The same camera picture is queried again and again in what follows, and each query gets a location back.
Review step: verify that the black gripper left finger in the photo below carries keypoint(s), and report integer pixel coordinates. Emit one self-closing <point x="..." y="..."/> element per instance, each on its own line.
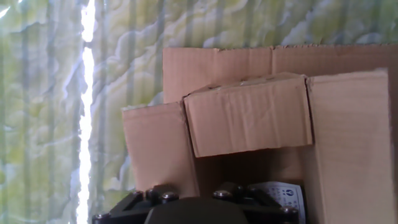
<point x="133" y="207"/>

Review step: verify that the brown cardboard box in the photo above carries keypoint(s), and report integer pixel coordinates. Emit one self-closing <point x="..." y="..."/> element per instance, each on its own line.
<point x="248" y="118"/>

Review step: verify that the white printed paper slip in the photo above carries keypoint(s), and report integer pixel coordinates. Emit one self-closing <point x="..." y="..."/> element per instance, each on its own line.
<point x="287" y="194"/>

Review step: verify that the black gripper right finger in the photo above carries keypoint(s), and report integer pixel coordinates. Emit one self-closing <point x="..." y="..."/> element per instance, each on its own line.
<point x="264" y="208"/>

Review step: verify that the green marble pattern mat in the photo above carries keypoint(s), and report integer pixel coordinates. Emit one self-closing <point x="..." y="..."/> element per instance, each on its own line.
<point x="46" y="124"/>

